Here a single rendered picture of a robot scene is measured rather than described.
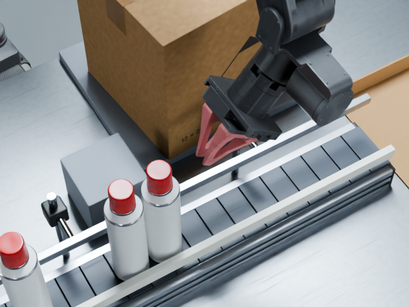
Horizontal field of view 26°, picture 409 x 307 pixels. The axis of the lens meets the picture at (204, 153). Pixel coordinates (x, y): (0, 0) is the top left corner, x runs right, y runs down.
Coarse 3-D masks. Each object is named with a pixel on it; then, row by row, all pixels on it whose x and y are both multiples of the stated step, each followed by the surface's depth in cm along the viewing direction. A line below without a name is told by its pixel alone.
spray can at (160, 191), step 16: (160, 160) 113; (160, 176) 112; (144, 192) 115; (160, 192) 114; (176, 192) 115; (144, 208) 117; (160, 208) 115; (176, 208) 117; (160, 224) 118; (176, 224) 120; (160, 240) 122; (176, 240) 123; (160, 256) 125
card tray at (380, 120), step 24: (384, 72) 152; (408, 72) 155; (384, 96) 152; (408, 96) 152; (360, 120) 148; (384, 120) 148; (408, 120) 148; (384, 144) 146; (408, 144) 146; (408, 168) 143
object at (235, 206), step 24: (336, 144) 140; (360, 144) 140; (288, 168) 137; (312, 168) 137; (336, 168) 137; (240, 192) 135; (264, 192) 135; (288, 192) 135; (192, 216) 132; (216, 216) 132; (240, 216) 132; (288, 216) 134; (192, 240) 130; (240, 240) 130; (96, 264) 127; (192, 264) 127; (48, 288) 125; (72, 288) 125; (96, 288) 125; (144, 288) 125
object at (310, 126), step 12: (360, 96) 135; (348, 108) 134; (312, 120) 132; (288, 132) 131; (300, 132) 131; (264, 144) 130; (276, 144) 130; (240, 156) 128; (252, 156) 129; (216, 168) 127; (228, 168) 127; (192, 180) 126; (204, 180) 126; (180, 192) 125; (96, 228) 121; (72, 240) 120; (84, 240) 121; (48, 252) 119; (60, 252) 120
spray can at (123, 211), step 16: (112, 192) 110; (128, 192) 110; (112, 208) 112; (128, 208) 112; (112, 224) 113; (128, 224) 113; (144, 224) 117; (112, 240) 117; (128, 240) 116; (144, 240) 119; (112, 256) 122; (128, 256) 119; (144, 256) 122; (128, 272) 123
